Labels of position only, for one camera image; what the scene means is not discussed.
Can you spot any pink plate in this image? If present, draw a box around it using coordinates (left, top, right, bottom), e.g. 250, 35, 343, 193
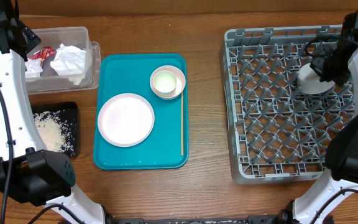
98, 93, 155, 147

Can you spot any pile of rice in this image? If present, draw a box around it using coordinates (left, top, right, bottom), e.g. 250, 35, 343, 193
34, 110, 73, 152

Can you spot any grey bowl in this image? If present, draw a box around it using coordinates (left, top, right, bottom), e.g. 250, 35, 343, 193
296, 63, 335, 95

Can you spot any red wrapper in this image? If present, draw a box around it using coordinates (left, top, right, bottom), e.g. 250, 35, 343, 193
30, 46, 55, 60

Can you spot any grey plastic dishwasher rack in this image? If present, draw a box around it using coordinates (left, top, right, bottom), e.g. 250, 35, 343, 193
220, 25, 358, 184

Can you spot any pale green cup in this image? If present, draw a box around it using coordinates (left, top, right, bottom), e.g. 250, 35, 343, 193
153, 70, 177, 96

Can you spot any wooden chopstick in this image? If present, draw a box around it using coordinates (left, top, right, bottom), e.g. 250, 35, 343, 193
180, 92, 184, 156

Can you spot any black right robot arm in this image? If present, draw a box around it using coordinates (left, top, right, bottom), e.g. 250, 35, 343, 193
273, 30, 358, 223

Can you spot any teal serving tray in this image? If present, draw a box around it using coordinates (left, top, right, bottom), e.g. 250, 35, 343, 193
93, 54, 189, 170

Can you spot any pink bowl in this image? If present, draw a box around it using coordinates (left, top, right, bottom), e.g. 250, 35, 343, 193
150, 65, 186, 100

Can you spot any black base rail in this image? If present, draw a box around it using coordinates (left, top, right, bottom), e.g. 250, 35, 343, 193
107, 215, 283, 224

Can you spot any clear plastic bin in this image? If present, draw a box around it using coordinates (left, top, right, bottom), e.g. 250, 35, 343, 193
25, 27, 101, 94

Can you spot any white napkin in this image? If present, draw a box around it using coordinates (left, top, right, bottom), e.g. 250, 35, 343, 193
50, 44, 86, 86

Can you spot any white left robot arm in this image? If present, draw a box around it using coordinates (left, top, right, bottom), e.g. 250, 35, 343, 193
0, 10, 109, 223

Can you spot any small white tissue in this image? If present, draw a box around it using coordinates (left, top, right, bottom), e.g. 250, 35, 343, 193
25, 58, 43, 78

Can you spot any black tray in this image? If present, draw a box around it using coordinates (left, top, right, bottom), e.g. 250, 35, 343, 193
32, 101, 80, 158

